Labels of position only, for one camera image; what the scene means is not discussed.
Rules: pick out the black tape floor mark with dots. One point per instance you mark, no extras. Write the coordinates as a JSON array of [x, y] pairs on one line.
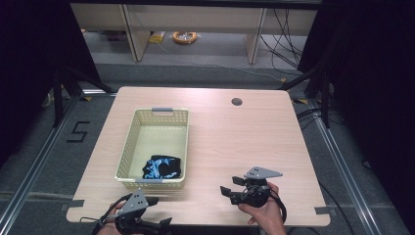
[[78, 131]]

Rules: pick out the cream perforated plastic basket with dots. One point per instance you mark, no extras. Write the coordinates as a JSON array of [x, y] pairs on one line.
[[156, 140]]

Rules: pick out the black curtain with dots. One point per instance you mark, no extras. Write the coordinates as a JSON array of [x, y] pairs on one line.
[[32, 65], [375, 81]]

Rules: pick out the black metal stand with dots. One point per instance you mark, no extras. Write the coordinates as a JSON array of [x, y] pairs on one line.
[[58, 98], [324, 98]]

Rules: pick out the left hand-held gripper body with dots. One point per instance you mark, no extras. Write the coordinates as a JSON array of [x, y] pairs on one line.
[[133, 204]]

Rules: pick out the blue and black fingerless glove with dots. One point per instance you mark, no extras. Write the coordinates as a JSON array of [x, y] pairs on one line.
[[156, 169]]

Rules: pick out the aluminium floor rail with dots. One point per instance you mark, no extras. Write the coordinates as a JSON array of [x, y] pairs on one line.
[[345, 169], [36, 163]]

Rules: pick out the person's right hand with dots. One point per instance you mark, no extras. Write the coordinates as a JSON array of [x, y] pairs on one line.
[[266, 218]]

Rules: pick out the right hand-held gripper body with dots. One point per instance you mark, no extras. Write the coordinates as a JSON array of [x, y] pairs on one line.
[[257, 192]]

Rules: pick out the grey tape strip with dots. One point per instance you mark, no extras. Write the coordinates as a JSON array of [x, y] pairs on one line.
[[76, 203], [323, 210]]

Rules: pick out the yellow packet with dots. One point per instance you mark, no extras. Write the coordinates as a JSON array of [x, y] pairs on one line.
[[157, 37]]

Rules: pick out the white desk frame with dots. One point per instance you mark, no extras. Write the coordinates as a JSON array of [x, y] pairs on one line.
[[195, 19]]

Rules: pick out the person's left hand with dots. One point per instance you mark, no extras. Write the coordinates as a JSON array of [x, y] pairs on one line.
[[106, 230]]

